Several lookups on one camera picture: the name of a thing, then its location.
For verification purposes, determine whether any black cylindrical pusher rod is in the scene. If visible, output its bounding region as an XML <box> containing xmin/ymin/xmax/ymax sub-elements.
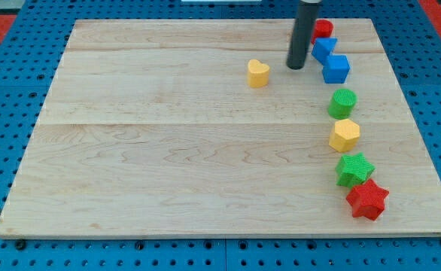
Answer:
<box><xmin>286</xmin><ymin>0</ymin><xmax>321</xmax><ymax>70</ymax></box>

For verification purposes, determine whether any blue cube block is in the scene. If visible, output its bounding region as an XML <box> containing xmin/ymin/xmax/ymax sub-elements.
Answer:
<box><xmin>322</xmin><ymin>55</ymin><xmax>351</xmax><ymax>84</ymax></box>

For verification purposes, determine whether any yellow heart block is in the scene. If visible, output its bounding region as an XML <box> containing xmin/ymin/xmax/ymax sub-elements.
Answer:
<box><xmin>247</xmin><ymin>59</ymin><xmax>270</xmax><ymax>88</ymax></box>

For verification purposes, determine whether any red cylinder block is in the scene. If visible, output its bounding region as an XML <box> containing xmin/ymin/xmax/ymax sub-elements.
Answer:
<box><xmin>311</xmin><ymin>19</ymin><xmax>334</xmax><ymax>44</ymax></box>

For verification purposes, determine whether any blue triangle block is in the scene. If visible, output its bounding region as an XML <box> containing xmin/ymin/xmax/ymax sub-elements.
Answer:
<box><xmin>312</xmin><ymin>38</ymin><xmax>338</xmax><ymax>65</ymax></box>

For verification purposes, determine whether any green cylinder block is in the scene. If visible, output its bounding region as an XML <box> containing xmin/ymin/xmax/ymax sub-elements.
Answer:
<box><xmin>327</xmin><ymin>89</ymin><xmax>357</xmax><ymax>120</ymax></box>

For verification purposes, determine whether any yellow hexagon block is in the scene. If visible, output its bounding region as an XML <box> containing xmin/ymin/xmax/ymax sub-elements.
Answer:
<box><xmin>328</xmin><ymin>119</ymin><xmax>360</xmax><ymax>153</ymax></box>

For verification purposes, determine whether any green star block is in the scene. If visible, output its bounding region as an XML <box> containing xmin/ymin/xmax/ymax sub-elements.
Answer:
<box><xmin>335</xmin><ymin>152</ymin><xmax>376</xmax><ymax>188</ymax></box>

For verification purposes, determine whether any light wooden board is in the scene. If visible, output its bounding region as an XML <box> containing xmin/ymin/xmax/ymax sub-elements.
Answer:
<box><xmin>0</xmin><ymin>19</ymin><xmax>441</xmax><ymax>239</ymax></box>

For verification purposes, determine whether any red star block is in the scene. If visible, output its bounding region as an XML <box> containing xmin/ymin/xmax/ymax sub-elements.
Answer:
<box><xmin>346</xmin><ymin>178</ymin><xmax>389</xmax><ymax>221</ymax></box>

